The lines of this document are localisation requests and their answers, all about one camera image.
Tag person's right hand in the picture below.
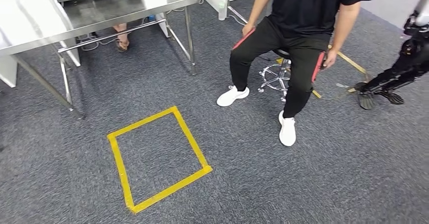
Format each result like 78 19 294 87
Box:
241 23 256 38

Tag person's left hand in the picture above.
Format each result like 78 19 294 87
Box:
322 49 339 70

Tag stainless steel workbench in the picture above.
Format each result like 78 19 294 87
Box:
0 0 200 120

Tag yellow floor tape square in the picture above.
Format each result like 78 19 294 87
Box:
275 44 371 99
106 106 214 215

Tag chrome stool with black seat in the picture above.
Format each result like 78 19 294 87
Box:
257 48 292 103

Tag person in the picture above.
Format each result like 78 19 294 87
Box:
216 0 376 148

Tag black humanoid robot legs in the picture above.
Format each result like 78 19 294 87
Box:
360 0 429 94

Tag person's foot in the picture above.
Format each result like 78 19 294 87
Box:
113 23 131 52

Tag white panel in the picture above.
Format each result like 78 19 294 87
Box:
0 54 18 88

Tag grey floor cable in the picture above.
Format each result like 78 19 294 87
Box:
77 33 118 52
228 13 249 26

